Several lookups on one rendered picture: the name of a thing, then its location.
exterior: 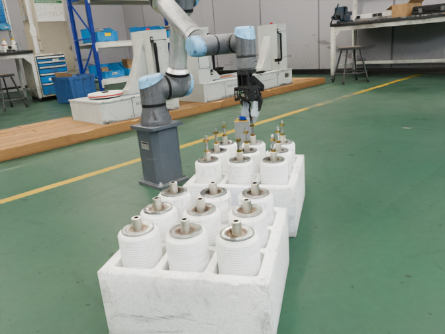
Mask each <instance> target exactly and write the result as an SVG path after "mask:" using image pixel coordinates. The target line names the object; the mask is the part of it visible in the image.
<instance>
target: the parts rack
mask: <svg viewBox="0 0 445 334"><path fill-rule="evenodd" d="M66 1H67V5H68V11H69V16H70V22H71V26H72V33H73V37H74V44H75V51H76V54H77V61H78V66H79V72H80V74H84V73H85V71H86V68H87V65H88V62H89V59H90V56H91V52H92V50H93V53H94V58H95V65H96V70H97V76H95V77H94V78H98V79H95V83H99V89H100V91H104V88H105V87H104V85H107V84H116V83H121V82H127V81H128V77H129V76H123V77H118V78H109V79H103V78H102V73H101V66H100V61H99V54H98V48H112V47H121V46H132V40H120V41H109V42H96V37H95V30H94V26H93V19H92V14H91V7H90V5H150V4H149V2H148V0H66ZM72 5H85V7H86V11H87V19H88V23H89V28H88V27H87V25H86V24H85V23H84V21H83V20H82V18H81V17H80V16H79V14H78V13H77V11H76V10H75V9H74V7H73V6H72ZM73 10H74V12H75V13H76V15H77V16H78V17H79V19H80V20H81V21H82V23H83V24H84V25H85V27H86V29H87V30H88V31H89V32H90V35H91V36H90V37H91V38H84V39H79V40H78V37H77V31H76V26H75V19H74V12H73ZM164 22H165V26H166V25H169V24H168V22H167V20H166V19H165V18H164ZM89 39H91V42H92V43H87V44H79V41H80V40H89ZM167 40H168V51H169V50H170V38H167ZM87 49H91V50H90V53H89V57H88V59H87V63H86V65H85V69H84V70H83V64H82V59H81V52H80V50H87Z"/></svg>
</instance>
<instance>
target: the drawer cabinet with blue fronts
mask: <svg viewBox="0 0 445 334"><path fill-rule="evenodd" d="M33 56H34V63H35V66H36V72H37V75H38V81H39V84H40V90H41V94H42V98H41V101H47V100H51V99H57V97H56V92H55V89H54V84H53V81H52V79H51V77H56V75H55V73H62V72H66V73H67V74H68V67H67V63H66V57H65V53H64V52H61V53H53V54H37V55H33ZM21 59H22V63H23V68H24V71H25V77H26V82H27V86H28V88H36V87H35V84H34V78H33V74H32V69H31V65H30V62H28V61H27V60H25V59H24V58H21ZM29 95H30V96H32V99H33V100H39V98H38V96H37V92H36V91H29Z"/></svg>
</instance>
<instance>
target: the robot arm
mask: <svg viewBox="0 0 445 334"><path fill-rule="evenodd" d="M148 2H149V4H150V5H151V7H152V8H153V9H154V10H155V12H157V13H161V15H162V16H163V17H164V18H165V19H166V20H167V22H169V24H170V50H169V66H168V67H167V68H166V74H165V75H163V74H162V73H155V74H148V75H146V76H142V77H141V78H139V80H138V84H139V87H138V88H139V90H140V99H141V104H142V113H141V118H140V125H141V126H143V127H157V126H162V125H167V124H170V123H171V122H172V117H171V115H170V113H169V111H168V108H167V107H166V100H167V99H174V98H178V97H185V96H188V95H189V94H191V92H192V91H193V86H194V80H193V76H192V75H191V74H190V73H189V70H188V69H187V54H188V55H189V56H190V57H203V56H213V55H220V54H236V62H237V69H239V70H238V71H237V81H238V87H234V99H235V101H238V99H239V101H240V103H241V105H242V106H243V109H242V110H241V115H242V116H243V117H246V119H247V121H248V122H249V123H250V124H251V121H253V124H254V123H255V122H256V120H257V118H258V115H259V114H260V110H261V108H262V103H263V98H262V93H260V92H261V91H264V86H265V85H264V84H263V83H262V82H261V81H260V80H259V79H257V78H256V77H255V76H253V75H252V73H254V72H257V69H256V67H257V59H256V36H255V29H254V27H253V26H244V27H236V28H235V30H234V33H230V34H212V35H206V34H205V33H204V32H203V31H202V30H201V29H200V28H199V27H198V26H197V25H196V24H195V23H194V22H193V20H192V19H191V18H190V17H189V16H190V14H192V13H193V8H194V7H195V6H197V4H198V2H199V0H148ZM235 91H236V92H237V98H236V93H235ZM238 94H239V96H238ZM249 101H253V103H252V110H250V108H251V103H250V102H249ZM252 117H253V119H252Z"/></svg>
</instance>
